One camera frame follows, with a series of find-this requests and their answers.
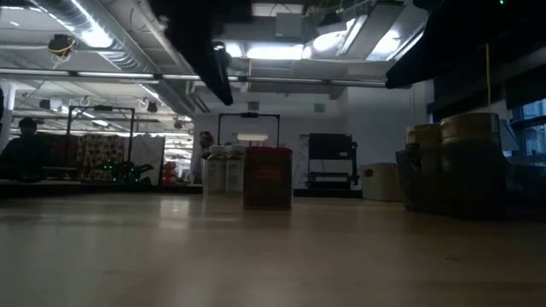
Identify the grey ceiling box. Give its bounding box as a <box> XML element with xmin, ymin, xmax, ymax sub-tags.
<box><xmin>275</xmin><ymin>12</ymin><xmax>305</xmax><ymax>39</ymax></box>

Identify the black equipment cart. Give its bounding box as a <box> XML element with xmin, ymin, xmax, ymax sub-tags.
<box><xmin>307</xmin><ymin>132</ymin><xmax>358</xmax><ymax>198</ymax></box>

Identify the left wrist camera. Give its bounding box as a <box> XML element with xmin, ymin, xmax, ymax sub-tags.
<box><xmin>212</xmin><ymin>40</ymin><xmax>234</xmax><ymax>70</ymax></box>

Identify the white panel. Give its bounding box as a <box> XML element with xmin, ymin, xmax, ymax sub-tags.
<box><xmin>131</xmin><ymin>135</ymin><xmax>166</xmax><ymax>187</ymax></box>

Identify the window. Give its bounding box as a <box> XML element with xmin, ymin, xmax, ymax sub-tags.
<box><xmin>520</xmin><ymin>98</ymin><xmax>546</xmax><ymax>157</ymax></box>

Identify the grey horizontal ceiling pipe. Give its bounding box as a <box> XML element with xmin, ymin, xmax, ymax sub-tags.
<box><xmin>0</xmin><ymin>67</ymin><xmax>387</xmax><ymax>90</ymax></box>

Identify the patterned board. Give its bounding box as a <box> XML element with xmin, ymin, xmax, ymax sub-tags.
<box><xmin>76</xmin><ymin>134</ymin><xmax>125</xmax><ymax>170</ymax></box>

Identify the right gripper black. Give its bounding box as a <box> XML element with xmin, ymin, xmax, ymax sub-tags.
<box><xmin>386</xmin><ymin>0</ymin><xmax>546</xmax><ymax>90</ymax></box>

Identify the brown translucent plastic bin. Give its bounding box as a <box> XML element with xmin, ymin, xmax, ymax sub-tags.
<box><xmin>395</xmin><ymin>147</ymin><xmax>546</xmax><ymax>219</ymax></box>

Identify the yellow hanging cable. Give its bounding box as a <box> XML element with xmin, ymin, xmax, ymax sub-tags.
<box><xmin>485</xmin><ymin>42</ymin><xmax>491</xmax><ymax>114</ymax></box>

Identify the person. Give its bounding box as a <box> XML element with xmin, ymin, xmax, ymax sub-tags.
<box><xmin>196</xmin><ymin>130</ymin><xmax>215</xmax><ymax>184</ymax></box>
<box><xmin>0</xmin><ymin>117</ymin><xmax>51</xmax><ymax>184</ymax></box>

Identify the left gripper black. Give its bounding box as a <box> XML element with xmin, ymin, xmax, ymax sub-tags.
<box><xmin>151</xmin><ymin>0</ymin><xmax>251</xmax><ymax>107</ymax></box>

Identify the black station frame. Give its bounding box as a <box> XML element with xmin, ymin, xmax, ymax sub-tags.
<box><xmin>66</xmin><ymin>105</ymin><xmax>137</xmax><ymax>171</ymax></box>
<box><xmin>217</xmin><ymin>112</ymin><xmax>282</xmax><ymax>148</ymax></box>

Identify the fluorescent ceiling light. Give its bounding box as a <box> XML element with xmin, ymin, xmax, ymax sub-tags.
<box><xmin>245</xmin><ymin>42</ymin><xmax>306</xmax><ymax>61</ymax></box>

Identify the hanging yellow-black cable reel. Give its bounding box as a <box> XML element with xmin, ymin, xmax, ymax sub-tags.
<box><xmin>46</xmin><ymin>32</ymin><xmax>78</xmax><ymax>59</ymax></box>

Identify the dark brown board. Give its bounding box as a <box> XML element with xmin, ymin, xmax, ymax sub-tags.
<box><xmin>42</xmin><ymin>131</ymin><xmax>80</xmax><ymax>168</ymax></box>

